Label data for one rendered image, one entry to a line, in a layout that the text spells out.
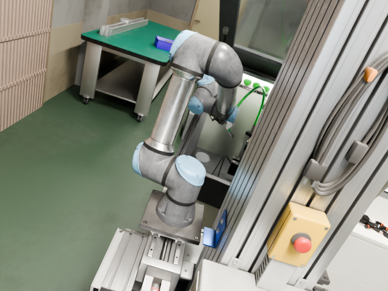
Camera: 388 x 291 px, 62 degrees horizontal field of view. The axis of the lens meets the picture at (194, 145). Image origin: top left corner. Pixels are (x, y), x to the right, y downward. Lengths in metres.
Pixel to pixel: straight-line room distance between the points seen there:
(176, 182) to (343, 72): 0.67
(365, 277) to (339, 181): 1.36
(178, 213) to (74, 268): 1.30
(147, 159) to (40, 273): 1.38
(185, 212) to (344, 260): 1.05
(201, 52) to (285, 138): 0.49
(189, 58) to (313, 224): 0.63
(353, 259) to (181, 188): 1.14
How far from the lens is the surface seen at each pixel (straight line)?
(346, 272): 2.02
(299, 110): 0.66
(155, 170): 1.13
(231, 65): 1.07
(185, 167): 1.10
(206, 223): 1.88
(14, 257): 2.43
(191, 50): 1.07
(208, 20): 8.39
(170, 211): 1.18
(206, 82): 1.48
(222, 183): 1.72
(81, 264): 2.39
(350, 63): 0.66
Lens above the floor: 1.82
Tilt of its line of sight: 26 degrees down
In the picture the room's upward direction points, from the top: 19 degrees clockwise
